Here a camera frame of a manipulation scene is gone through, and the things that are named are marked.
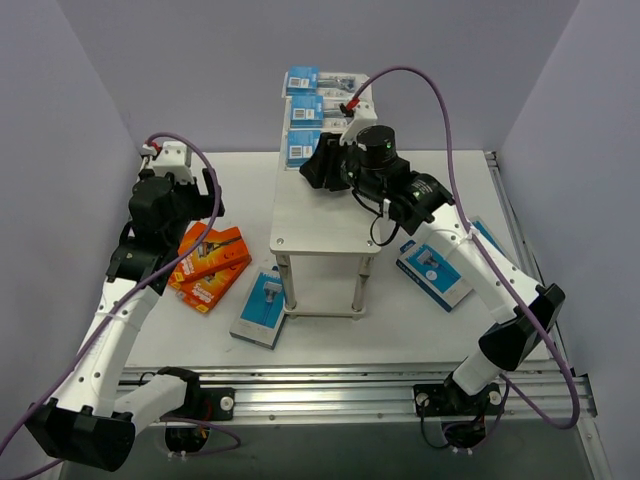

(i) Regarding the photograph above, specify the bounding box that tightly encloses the white two-tier shelf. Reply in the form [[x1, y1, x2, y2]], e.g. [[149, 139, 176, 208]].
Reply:
[[269, 89, 380, 319]]

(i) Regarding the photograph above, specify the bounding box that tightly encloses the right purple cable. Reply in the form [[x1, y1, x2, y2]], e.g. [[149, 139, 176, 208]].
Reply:
[[349, 64, 582, 430]]

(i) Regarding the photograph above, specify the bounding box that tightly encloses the purple cable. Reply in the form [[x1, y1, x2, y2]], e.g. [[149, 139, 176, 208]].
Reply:
[[0, 132, 241, 480], [349, 64, 582, 430]]

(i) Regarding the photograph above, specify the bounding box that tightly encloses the lower orange Fusion5 razor box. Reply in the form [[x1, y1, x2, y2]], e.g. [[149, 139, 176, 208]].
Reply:
[[174, 259, 252, 314]]

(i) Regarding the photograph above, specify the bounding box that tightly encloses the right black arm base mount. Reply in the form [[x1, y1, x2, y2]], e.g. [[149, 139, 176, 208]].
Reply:
[[412, 383, 502, 418]]

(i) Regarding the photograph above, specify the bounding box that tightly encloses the blue Harry's box front left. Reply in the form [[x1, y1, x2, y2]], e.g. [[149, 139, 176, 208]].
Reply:
[[229, 267, 285, 350]]

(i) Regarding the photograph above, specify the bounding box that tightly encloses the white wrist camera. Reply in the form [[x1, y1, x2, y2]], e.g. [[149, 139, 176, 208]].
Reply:
[[141, 141, 194, 185], [339, 99, 378, 145]]

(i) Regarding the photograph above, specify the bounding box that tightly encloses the clear blue-card razor blister pack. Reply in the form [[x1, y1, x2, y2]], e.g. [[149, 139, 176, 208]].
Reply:
[[284, 129, 321, 169]]

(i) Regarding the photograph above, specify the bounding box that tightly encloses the orange fusion5 razor box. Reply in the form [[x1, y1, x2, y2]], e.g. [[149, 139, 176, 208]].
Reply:
[[174, 259, 252, 314], [169, 227, 251, 289]]

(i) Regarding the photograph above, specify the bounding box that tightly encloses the upper orange Fusion5 razor box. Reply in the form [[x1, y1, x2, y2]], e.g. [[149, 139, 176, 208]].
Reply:
[[169, 227, 251, 289]]

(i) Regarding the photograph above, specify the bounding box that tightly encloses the aluminium mounting rail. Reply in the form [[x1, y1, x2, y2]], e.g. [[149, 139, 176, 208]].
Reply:
[[186, 361, 571, 425]]

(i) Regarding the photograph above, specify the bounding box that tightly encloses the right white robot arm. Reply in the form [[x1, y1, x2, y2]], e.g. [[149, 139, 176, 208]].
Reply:
[[300, 125, 565, 413]]

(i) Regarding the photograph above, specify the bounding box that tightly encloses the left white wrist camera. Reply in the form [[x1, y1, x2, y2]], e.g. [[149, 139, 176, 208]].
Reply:
[[141, 141, 194, 185]]

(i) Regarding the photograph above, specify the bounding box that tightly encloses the blue harry's box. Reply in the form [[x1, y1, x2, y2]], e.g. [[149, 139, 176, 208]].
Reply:
[[469, 216, 511, 260], [229, 267, 285, 350], [396, 240, 472, 312]]

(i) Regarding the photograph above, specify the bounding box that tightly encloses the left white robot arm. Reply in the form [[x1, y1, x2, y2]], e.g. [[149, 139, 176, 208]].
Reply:
[[25, 168, 224, 472]]

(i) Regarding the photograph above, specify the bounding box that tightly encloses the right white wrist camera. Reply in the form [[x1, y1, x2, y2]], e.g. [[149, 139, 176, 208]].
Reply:
[[339, 99, 378, 145]]

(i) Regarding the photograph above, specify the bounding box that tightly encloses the Gillette SkinGuard blister pack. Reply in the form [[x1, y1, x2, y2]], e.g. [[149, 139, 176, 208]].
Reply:
[[283, 95, 348, 133]]

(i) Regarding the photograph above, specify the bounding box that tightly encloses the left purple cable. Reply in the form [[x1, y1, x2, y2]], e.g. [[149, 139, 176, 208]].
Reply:
[[0, 132, 241, 480]]

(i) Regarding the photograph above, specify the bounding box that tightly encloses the blue Harry's box far right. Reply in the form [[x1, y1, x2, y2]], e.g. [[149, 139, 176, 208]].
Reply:
[[469, 216, 511, 260]]

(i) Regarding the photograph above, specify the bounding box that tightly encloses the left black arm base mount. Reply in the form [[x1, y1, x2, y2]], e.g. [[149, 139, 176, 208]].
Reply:
[[180, 387, 236, 421]]

